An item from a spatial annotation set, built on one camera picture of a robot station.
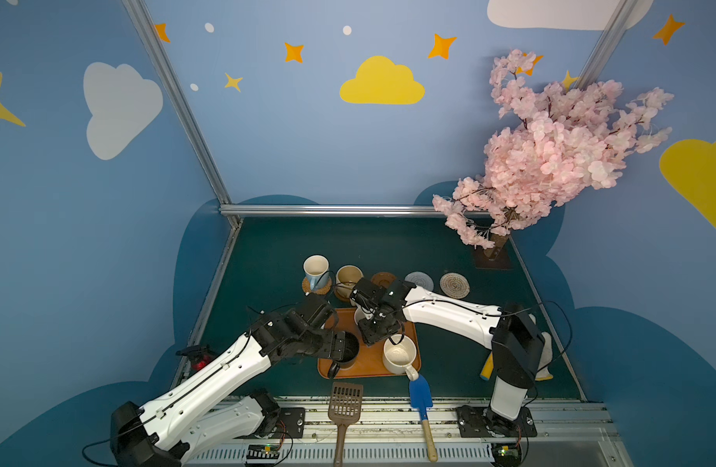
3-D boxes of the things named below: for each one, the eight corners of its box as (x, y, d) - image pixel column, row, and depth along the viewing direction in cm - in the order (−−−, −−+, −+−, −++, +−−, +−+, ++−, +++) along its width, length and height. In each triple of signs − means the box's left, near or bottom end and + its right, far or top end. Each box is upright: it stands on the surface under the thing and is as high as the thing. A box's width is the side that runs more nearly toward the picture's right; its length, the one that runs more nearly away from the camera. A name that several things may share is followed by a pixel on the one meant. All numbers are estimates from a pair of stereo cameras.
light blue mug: (304, 297, 99) (300, 282, 91) (308, 271, 106) (304, 255, 98) (328, 298, 99) (326, 283, 91) (331, 271, 106) (329, 255, 98)
